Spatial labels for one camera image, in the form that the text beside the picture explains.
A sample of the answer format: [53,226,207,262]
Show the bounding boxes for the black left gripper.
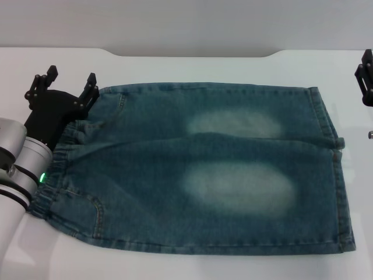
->
[23,65,100,150]

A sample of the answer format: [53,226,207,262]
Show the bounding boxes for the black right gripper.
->
[354,48,373,107]

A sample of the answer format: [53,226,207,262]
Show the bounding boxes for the blue denim shorts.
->
[29,83,358,254]

